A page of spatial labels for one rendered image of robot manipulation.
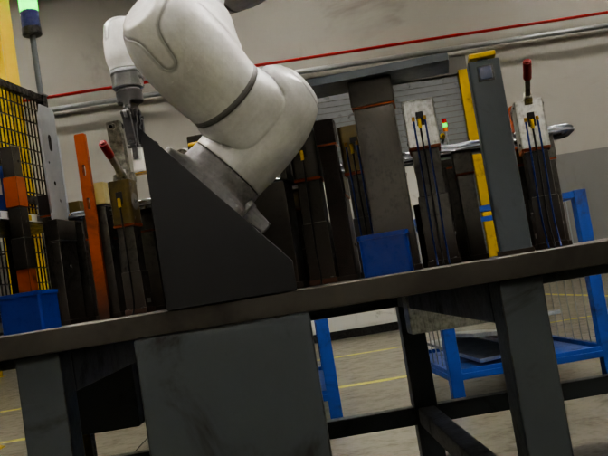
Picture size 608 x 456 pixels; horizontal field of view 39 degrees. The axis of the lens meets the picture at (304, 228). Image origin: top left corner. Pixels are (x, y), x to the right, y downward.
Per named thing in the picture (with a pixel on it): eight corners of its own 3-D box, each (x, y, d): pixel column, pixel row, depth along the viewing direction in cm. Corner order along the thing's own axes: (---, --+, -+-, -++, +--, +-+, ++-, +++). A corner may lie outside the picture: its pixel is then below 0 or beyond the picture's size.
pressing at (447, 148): (565, 139, 235) (564, 134, 235) (577, 127, 213) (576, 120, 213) (96, 223, 256) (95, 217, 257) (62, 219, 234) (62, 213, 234)
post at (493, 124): (531, 251, 195) (498, 64, 198) (535, 251, 188) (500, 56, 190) (498, 256, 196) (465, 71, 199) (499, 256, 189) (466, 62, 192)
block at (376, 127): (423, 268, 199) (392, 80, 202) (422, 269, 191) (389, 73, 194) (381, 275, 201) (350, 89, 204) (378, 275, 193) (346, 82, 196)
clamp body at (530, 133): (565, 247, 211) (538, 103, 213) (572, 246, 199) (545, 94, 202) (535, 251, 212) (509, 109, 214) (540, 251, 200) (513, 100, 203)
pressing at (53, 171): (71, 221, 252) (54, 109, 255) (52, 219, 241) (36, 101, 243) (69, 222, 252) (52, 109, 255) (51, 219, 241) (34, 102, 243)
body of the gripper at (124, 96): (136, 84, 239) (140, 117, 238) (146, 90, 247) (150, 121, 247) (110, 90, 240) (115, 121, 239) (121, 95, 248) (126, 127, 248)
